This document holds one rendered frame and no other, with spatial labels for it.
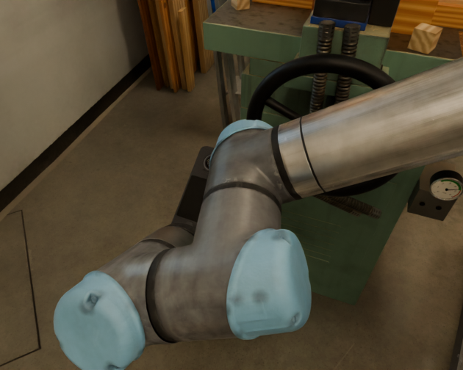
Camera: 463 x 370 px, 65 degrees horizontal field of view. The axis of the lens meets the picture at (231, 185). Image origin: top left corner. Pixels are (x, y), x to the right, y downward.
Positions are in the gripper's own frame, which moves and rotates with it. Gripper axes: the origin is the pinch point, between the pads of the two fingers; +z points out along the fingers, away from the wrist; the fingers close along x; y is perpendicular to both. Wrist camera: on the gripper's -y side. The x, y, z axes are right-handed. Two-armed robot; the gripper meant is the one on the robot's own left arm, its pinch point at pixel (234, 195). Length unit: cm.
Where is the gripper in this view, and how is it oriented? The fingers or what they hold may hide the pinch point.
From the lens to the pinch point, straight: 58.9
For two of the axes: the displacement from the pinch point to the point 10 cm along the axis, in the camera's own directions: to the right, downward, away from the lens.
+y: -1.7, 9.4, 2.8
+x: 9.3, 2.5, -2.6
